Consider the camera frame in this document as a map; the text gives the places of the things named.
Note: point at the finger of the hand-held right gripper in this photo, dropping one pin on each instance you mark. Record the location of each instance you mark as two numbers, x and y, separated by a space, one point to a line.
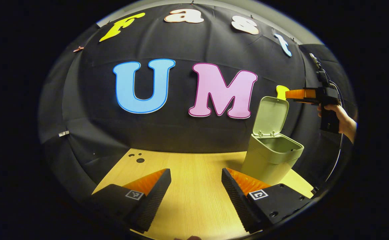
301 94

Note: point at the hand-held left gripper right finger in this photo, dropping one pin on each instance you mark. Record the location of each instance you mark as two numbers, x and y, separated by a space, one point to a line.
238 200

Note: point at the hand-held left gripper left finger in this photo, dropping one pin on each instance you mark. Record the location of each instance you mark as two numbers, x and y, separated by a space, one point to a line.
154 200

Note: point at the pale green desktop garbage bin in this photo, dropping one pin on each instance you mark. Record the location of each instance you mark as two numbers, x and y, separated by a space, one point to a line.
268 156

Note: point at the silver cloth clip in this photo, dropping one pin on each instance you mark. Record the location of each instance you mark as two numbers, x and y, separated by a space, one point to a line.
63 133

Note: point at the black backdrop cloth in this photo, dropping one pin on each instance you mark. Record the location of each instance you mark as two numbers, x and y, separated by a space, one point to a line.
181 43

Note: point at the copper cloth clip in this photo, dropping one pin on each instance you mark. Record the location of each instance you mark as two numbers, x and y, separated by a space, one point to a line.
78 49

